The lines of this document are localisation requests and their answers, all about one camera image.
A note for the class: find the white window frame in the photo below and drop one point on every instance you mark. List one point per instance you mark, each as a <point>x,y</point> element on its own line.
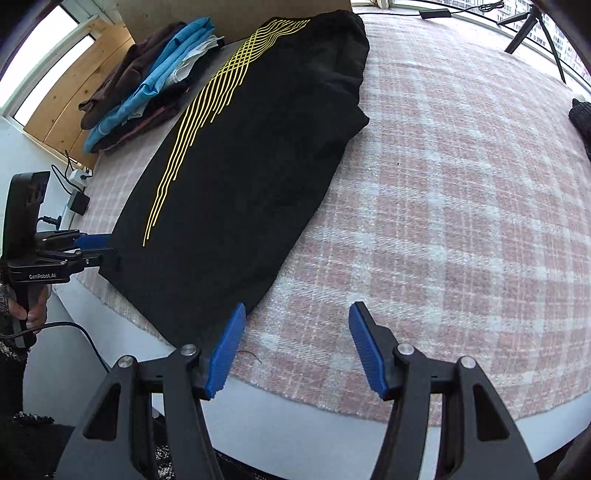
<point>41,60</point>

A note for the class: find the folded brown garment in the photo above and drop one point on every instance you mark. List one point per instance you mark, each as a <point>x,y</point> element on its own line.
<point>134,69</point>

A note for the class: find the black power adapter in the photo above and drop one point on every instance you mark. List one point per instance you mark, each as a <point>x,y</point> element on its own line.
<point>78,203</point>

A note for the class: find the folded white garment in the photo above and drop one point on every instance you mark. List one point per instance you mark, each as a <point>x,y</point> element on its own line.
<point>194,57</point>

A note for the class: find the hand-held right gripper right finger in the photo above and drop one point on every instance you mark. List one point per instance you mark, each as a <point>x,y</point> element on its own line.
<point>367,350</point>

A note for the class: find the white plug charger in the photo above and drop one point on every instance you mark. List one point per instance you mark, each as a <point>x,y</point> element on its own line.
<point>79,177</point>

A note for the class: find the folded dark garment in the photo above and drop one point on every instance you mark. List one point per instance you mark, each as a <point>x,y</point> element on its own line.
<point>147,122</point>

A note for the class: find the pine wood panel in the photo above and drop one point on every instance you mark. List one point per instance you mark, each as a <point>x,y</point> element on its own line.
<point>74,92</point>

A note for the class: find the stack of folded clothes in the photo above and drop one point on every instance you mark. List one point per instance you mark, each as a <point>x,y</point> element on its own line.
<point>152,90</point>

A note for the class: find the black garment with yellow lines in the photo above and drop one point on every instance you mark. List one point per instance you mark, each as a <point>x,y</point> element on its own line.
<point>240,175</point>

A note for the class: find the person's left hand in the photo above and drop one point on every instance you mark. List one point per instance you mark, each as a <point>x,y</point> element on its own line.
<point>32,307</point>

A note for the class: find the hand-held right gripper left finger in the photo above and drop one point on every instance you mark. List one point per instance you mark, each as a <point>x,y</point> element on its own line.
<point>228,350</point>

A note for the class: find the black tripod stand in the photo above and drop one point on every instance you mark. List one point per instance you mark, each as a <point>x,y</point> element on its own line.
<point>531,27</point>

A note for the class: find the pink plaid blanket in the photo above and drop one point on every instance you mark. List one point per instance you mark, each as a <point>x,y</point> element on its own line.
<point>438,230</point>

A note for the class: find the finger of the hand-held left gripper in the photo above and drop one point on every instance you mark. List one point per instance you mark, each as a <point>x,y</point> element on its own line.
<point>85,261</point>
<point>92,240</point>

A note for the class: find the brown laminate board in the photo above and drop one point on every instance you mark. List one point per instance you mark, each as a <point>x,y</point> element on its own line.
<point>152,14</point>

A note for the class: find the white power strip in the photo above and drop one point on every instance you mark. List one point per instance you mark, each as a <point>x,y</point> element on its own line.
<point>67,217</point>

